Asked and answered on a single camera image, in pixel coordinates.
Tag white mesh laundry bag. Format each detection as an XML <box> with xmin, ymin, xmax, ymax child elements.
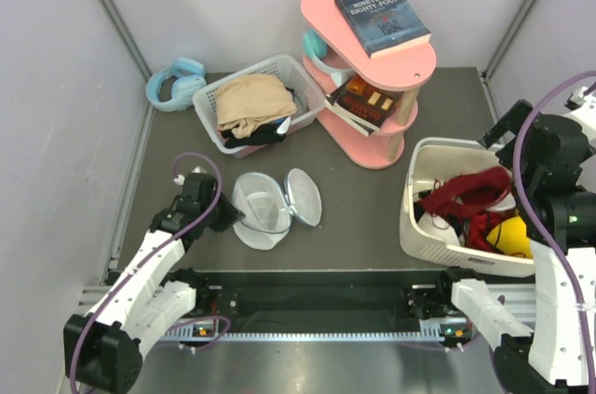
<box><xmin>232</xmin><ymin>169</ymin><xmax>322</xmax><ymax>251</ymax></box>

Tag red lace bra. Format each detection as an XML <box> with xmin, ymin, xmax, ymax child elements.
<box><xmin>418</xmin><ymin>166</ymin><xmax>512</xmax><ymax>219</ymax></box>

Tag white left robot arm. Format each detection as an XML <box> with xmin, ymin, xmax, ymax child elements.
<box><xmin>63</xmin><ymin>170</ymin><xmax>243</xmax><ymax>393</ymax></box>

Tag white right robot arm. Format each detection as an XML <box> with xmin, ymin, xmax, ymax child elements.
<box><xmin>434</xmin><ymin>72</ymin><xmax>595</xmax><ymax>393</ymax></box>

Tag cream plastic laundry basket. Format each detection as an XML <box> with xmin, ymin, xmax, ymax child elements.
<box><xmin>400</xmin><ymin>137</ymin><xmax>535</xmax><ymax>278</ymax></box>

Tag yellow bra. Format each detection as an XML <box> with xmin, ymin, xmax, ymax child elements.
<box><xmin>486</xmin><ymin>216</ymin><xmax>533</xmax><ymax>259</ymax></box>

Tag black garment in basket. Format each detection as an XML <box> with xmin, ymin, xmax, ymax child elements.
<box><xmin>220</xmin><ymin>123</ymin><xmax>289</xmax><ymax>149</ymax></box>

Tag beige folded garment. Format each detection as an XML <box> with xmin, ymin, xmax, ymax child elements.
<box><xmin>215</xmin><ymin>74</ymin><xmax>297</xmax><ymax>139</ymax></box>

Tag pink three-tier shelf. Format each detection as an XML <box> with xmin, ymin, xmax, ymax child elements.
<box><xmin>301</xmin><ymin>0</ymin><xmax>437</xmax><ymax>170</ymax></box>

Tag blue over-ear headphones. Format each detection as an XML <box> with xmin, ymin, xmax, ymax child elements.
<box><xmin>145</xmin><ymin>57</ymin><xmax>207</xmax><ymax>113</ymax></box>

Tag dark red paperback book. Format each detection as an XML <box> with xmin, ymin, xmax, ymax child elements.
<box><xmin>325</xmin><ymin>75</ymin><xmax>403</xmax><ymax>137</ymax></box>

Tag white perforated plastic basket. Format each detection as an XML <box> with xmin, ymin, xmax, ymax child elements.
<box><xmin>192</xmin><ymin>54</ymin><xmax>326</xmax><ymax>158</ymax></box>

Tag dark blue 1984 book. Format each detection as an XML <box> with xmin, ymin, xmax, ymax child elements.
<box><xmin>334</xmin><ymin>0</ymin><xmax>431</xmax><ymax>59</ymax></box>

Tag teal headphones on shelf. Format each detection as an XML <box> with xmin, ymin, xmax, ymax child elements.
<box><xmin>303</xmin><ymin>29</ymin><xmax>343</xmax><ymax>75</ymax></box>

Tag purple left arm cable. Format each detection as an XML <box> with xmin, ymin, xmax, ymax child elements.
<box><xmin>64</xmin><ymin>151</ymin><xmax>224</xmax><ymax>394</ymax></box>

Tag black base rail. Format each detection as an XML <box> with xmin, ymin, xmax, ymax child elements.
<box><xmin>102</xmin><ymin>270</ymin><xmax>513</xmax><ymax>334</ymax></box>

